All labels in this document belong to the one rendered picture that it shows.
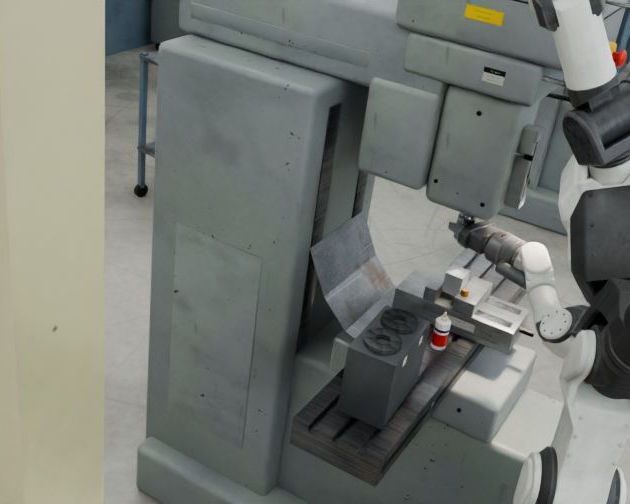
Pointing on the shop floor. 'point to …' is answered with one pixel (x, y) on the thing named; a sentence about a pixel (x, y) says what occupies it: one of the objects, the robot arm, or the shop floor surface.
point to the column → (242, 244)
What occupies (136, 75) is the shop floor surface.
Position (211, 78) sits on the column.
